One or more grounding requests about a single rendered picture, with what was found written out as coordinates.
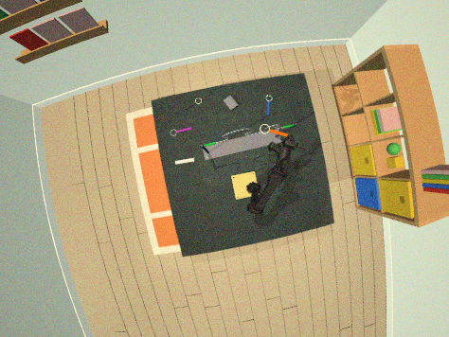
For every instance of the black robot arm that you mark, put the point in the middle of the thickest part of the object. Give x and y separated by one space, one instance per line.
275 177

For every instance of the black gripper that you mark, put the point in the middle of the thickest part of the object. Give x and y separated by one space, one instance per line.
288 146

